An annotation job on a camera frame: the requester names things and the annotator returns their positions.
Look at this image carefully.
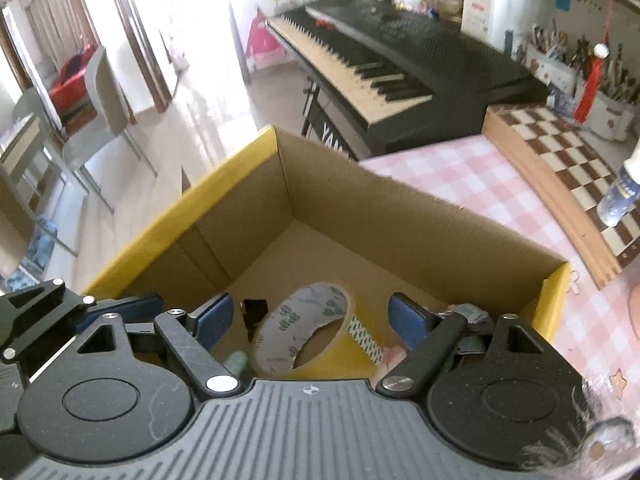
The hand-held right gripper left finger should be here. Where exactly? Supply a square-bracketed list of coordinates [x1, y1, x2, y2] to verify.
[76, 292, 240, 393]

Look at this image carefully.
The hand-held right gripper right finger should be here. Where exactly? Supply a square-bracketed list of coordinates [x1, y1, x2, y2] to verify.
[375, 292, 556, 393]

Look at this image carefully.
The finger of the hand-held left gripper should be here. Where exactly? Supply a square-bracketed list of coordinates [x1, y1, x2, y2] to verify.
[0, 279, 163, 366]

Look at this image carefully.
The grey soft toy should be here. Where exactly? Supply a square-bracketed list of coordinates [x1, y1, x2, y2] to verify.
[450, 304, 491, 353]

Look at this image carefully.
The double-sided tape roll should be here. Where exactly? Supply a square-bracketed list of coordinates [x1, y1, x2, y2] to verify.
[250, 282, 386, 376]

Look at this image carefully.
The yellow-edged cardboard box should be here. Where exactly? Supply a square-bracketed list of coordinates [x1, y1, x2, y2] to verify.
[80, 125, 573, 396]

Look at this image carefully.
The pink checked desktop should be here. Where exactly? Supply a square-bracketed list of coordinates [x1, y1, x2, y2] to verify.
[357, 132, 640, 480]

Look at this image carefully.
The pink soft toy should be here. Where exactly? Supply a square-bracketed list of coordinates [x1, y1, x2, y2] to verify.
[375, 346, 411, 378]

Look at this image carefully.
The small black block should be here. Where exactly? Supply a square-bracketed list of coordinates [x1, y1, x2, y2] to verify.
[241, 299, 268, 343]

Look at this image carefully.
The pale green soft block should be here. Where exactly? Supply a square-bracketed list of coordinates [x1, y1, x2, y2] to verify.
[222, 350, 251, 378]

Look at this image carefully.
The grey dining table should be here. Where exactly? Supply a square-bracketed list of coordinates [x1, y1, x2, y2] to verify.
[0, 87, 81, 261]

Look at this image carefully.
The grey chair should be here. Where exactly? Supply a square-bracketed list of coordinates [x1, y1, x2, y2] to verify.
[62, 45, 158, 213]

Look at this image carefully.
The black keyboard stand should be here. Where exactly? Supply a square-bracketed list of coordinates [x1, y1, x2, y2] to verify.
[300, 75, 361, 161]

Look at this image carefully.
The wooden chessboard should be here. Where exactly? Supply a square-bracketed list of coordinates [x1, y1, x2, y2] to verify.
[482, 104, 640, 291]

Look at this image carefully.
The red bag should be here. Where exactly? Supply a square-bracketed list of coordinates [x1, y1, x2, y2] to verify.
[50, 45, 98, 121]

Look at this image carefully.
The white blue spray bottle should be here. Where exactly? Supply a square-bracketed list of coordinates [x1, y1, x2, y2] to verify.
[597, 140, 640, 228]

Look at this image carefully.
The black electronic keyboard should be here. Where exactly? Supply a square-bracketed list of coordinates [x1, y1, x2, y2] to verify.
[265, 0, 551, 158]

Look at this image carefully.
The pink backpack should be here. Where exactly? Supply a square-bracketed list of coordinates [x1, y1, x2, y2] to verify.
[245, 7, 293, 68]

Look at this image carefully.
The white pen holder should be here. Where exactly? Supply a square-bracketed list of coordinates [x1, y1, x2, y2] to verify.
[525, 52, 578, 96]
[582, 87, 636, 143]

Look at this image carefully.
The red tassel ornament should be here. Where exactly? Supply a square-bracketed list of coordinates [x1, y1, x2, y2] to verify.
[572, 0, 613, 123]

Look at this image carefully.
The white carton with red label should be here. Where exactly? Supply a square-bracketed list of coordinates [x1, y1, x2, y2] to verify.
[460, 0, 493, 38]

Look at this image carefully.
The white desk shelf unit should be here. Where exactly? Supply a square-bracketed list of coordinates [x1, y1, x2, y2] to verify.
[345, 0, 640, 61]

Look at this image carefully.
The brown wooden door frame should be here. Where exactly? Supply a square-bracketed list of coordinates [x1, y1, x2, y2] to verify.
[100, 0, 173, 113]

